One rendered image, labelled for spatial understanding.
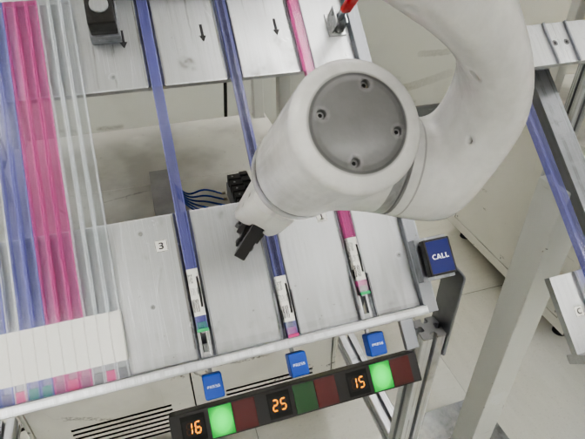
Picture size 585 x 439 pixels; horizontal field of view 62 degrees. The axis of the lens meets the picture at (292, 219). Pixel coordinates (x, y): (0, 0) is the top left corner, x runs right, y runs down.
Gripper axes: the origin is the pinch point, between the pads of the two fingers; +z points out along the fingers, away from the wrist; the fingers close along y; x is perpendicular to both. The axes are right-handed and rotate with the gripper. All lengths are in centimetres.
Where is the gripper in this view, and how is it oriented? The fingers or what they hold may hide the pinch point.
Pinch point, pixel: (266, 197)
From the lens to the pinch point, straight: 59.4
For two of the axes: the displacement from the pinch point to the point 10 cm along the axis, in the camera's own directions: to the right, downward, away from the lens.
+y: -4.7, 8.6, -1.9
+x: 8.5, 5.0, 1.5
